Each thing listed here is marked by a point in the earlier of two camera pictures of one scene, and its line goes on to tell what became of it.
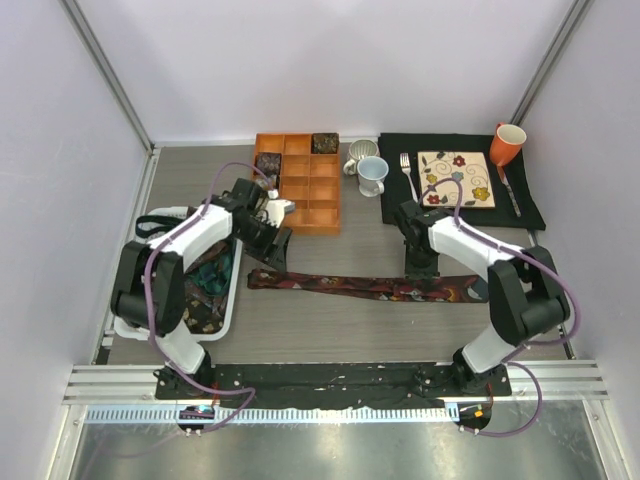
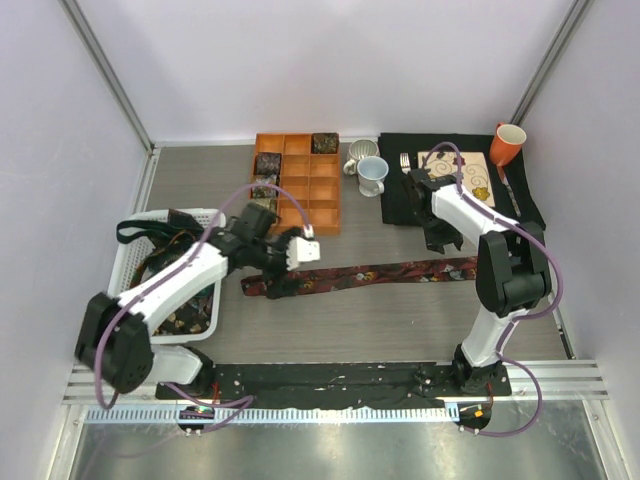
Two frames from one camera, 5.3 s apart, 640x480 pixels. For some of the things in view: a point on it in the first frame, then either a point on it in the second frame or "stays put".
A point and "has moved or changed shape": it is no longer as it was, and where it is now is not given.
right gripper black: [427, 275] to [436, 242]
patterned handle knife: [506, 184] stays put
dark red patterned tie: [454, 288] has moved or changed shape
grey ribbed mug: [358, 150] stays put
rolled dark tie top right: [325, 142] stays put
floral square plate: [469, 167] stays put
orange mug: [506, 143] stays put
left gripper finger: [276, 252] to [279, 286]
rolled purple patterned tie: [269, 163] stays put
